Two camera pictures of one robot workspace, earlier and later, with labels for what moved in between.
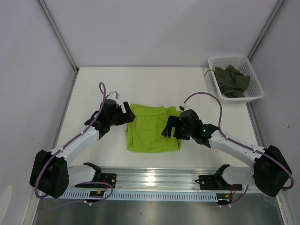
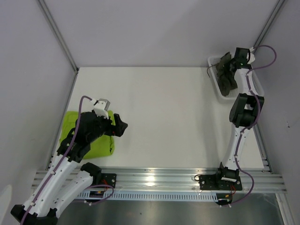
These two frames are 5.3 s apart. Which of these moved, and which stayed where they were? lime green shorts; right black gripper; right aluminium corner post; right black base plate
Moved: lime green shorts; right black gripper
Stayed: right black base plate; right aluminium corner post
